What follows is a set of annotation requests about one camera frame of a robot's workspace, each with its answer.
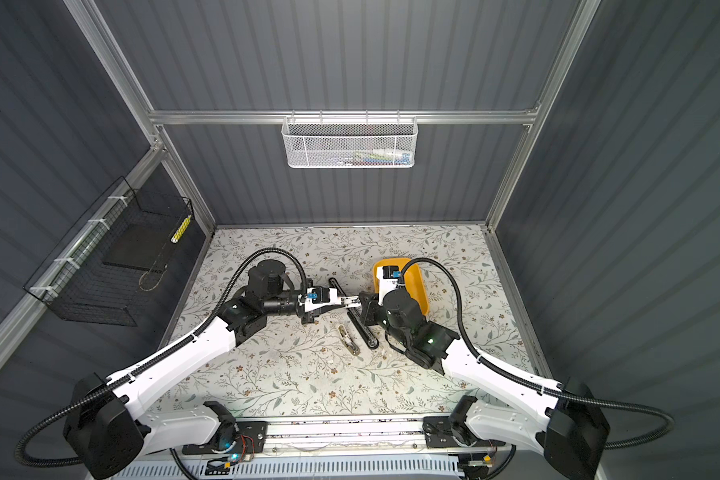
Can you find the black wire basket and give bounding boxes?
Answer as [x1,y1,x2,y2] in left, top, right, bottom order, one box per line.
[24,181,194,327]

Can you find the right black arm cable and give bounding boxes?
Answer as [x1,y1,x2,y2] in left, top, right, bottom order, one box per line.
[399,257,676,450]

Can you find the black pad in basket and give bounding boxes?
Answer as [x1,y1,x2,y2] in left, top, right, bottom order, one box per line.
[102,224,178,273]

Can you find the yellow marker in basket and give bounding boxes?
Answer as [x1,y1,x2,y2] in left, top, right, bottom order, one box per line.
[170,214,192,244]

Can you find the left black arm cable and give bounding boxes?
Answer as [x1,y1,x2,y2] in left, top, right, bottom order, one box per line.
[14,247,308,469]

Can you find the white wire mesh basket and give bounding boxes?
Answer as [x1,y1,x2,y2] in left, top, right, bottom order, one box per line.
[281,119,419,169]

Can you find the aluminium mounting rail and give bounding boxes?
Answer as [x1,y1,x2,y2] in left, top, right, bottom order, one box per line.
[95,412,583,463]

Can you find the yellow plastic tray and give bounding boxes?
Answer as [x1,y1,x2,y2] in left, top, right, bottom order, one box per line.
[372,257,429,316]

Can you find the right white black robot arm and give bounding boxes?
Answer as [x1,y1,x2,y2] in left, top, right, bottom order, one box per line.
[359,289,610,479]

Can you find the items in white basket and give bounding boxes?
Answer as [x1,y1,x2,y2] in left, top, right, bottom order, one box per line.
[332,148,414,166]

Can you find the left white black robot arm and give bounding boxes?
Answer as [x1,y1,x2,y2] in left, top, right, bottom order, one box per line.
[63,259,361,479]

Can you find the black stapler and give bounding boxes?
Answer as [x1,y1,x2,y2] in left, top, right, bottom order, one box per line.
[328,277,379,350]

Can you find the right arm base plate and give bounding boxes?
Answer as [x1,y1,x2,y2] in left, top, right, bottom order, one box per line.
[422,416,506,449]

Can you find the beige small stapler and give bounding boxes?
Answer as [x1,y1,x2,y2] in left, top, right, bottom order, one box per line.
[338,325,360,356]

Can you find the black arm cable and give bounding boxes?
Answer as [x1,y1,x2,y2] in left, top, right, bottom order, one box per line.
[399,257,676,450]
[14,247,308,469]

